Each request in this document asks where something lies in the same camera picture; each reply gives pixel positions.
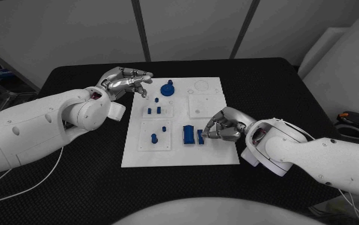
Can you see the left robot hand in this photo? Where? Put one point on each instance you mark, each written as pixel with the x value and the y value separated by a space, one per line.
pixel 123 82

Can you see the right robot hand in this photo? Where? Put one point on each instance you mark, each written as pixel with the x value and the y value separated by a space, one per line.
pixel 230 124

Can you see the narrow blue block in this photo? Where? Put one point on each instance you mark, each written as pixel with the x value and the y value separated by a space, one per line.
pixel 200 137

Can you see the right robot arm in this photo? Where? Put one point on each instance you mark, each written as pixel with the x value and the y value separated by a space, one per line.
pixel 303 157

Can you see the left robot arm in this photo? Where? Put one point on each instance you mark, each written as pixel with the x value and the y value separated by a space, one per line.
pixel 42 124

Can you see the white task board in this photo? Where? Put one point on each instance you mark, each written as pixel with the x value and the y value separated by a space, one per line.
pixel 179 151

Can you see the large blue block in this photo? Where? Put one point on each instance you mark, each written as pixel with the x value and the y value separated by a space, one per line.
pixel 189 134

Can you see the blue gear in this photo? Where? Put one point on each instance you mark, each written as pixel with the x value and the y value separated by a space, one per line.
pixel 168 89

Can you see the small blue plug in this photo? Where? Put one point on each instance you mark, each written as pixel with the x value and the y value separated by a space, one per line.
pixel 159 110
pixel 149 110

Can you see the blue cylinder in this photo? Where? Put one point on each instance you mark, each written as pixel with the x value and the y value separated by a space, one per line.
pixel 153 138

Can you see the black and orange device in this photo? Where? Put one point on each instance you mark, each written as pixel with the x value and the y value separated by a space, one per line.
pixel 348 121

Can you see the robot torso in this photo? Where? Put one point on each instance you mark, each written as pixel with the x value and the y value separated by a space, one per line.
pixel 215 212

